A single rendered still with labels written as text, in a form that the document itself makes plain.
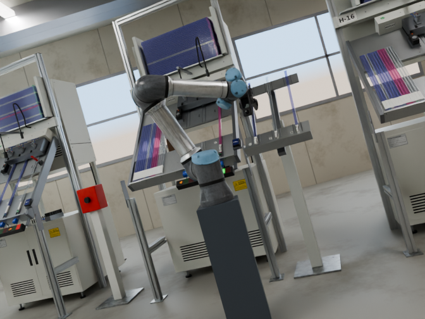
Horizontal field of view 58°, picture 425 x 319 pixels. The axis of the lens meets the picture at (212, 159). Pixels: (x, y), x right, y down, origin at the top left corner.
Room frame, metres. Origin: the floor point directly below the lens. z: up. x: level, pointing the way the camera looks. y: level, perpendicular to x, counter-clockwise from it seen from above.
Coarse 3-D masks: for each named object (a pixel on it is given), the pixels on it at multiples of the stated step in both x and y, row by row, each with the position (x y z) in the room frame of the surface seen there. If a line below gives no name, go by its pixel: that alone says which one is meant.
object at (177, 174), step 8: (224, 160) 2.15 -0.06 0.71; (232, 160) 2.15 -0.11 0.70; (184, 168) 2.20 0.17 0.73; (152, 176) 2.26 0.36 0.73; (160, 176) 2.24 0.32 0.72; (168, 176) 2.24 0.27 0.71; (176, 176) 2.24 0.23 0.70; (136, 184) 2.30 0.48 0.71; (144, 184) 2.30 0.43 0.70; (152, 184) 2.30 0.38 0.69
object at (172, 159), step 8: (224, 136) 2.28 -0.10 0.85; (232, 136) 2.25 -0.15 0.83; (200, 144) 2.31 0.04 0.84; (208, 144) 2.29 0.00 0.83; (216, 144) 2.26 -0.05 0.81; (224, 144) 2.23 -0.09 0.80; (232, 144) 2.21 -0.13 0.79; (168, 152) 2.38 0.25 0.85; (176, 152) 2.35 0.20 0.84; (224, 152) 2.19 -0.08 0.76; (232, 152) 2.16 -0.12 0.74; (168, 160) 2.33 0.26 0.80; (176, 160) 2.30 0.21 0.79; (168, 168) 2.28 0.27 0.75; (176, 168) 2.25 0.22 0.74
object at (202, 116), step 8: (176, 104) 2.69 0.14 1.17; (208, 104) 2.55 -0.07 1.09; (216, 104) 2.51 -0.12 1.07; (184, 112) 2.59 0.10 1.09; (192, 112) 2.56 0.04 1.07; (200, 112) 2.52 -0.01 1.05; (208, 112) 2.49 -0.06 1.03; (216, 112) 2.46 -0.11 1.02; (224, 112) 2.43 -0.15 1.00; (144, 120) 2.71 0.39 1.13; (152, 120) 2.67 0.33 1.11; (176, 120) 2.57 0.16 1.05; (184, 120) 2.53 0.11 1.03; (192, 120) 2.50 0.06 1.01; (200, 120) 2.47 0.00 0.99; (208, 120) 2.44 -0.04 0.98; (184, 128) 2.49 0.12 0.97
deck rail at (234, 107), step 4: (236, 100) 2.53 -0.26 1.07; (232, 104) 2.43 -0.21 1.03; (236, 104) 2.49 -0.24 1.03; (232, 108) 2.40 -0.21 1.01; (236, 108) 2.46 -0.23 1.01; (232, 112) 2.38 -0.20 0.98; (236, 112) 2.42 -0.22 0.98; (232, 116) 2.35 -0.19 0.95; (236, 116) 2.38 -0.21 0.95; (232, 120) 2.33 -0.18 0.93; (236, 120) 2.35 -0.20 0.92; (232, 124) 2.30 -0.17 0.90; (236, 124) 2.32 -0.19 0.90; (236, 128) 2.28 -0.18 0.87; (236, 132) 2.25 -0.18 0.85; (236, 136) 2.22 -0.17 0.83; (236, 152) 2.14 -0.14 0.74; (236, 156) 2.12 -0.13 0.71; (240, 160) 2.16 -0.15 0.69
